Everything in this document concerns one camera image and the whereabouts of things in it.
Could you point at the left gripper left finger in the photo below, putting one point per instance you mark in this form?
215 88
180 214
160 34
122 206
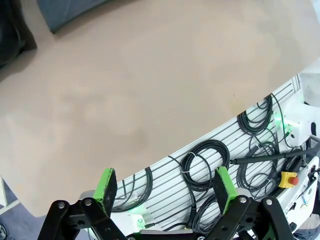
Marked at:
106 190

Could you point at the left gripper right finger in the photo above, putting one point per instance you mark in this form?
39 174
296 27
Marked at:
225 190

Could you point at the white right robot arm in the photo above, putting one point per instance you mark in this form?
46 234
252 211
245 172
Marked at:
300 117

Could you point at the black sloped shoe stand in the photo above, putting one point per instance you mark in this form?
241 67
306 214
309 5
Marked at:
10 30
75 12

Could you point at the yellow red emergency stop button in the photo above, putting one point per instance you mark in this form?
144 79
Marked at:
288 178

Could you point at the white control cabinet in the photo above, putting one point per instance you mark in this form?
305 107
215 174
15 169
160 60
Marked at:
295 197

